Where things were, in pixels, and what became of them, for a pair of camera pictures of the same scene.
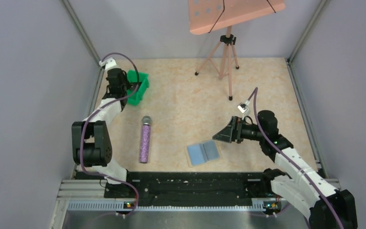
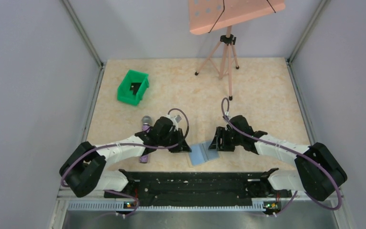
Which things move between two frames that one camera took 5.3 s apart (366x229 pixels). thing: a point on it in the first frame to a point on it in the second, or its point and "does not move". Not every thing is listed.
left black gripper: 117,91 to 177,140
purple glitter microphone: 146,120 does not move
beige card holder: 200,153 does not move
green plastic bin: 132,77 does not move
